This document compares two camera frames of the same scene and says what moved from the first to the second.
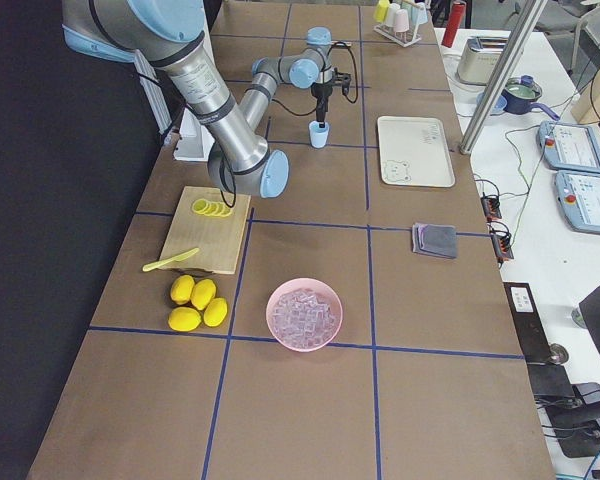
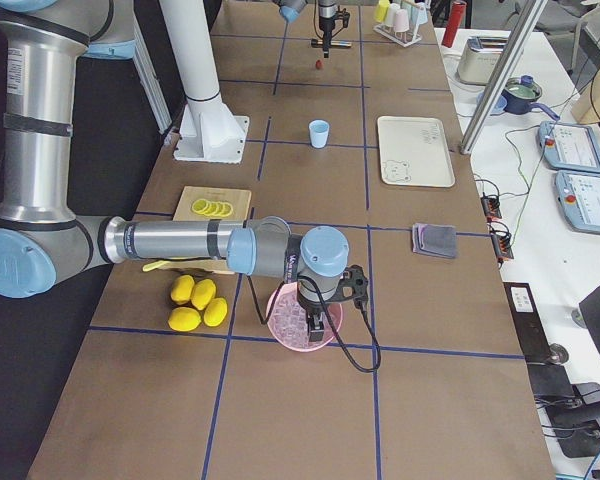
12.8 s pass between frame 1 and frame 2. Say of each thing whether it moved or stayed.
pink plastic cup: stayed
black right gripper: moved
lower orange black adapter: stayed
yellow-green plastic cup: stayed
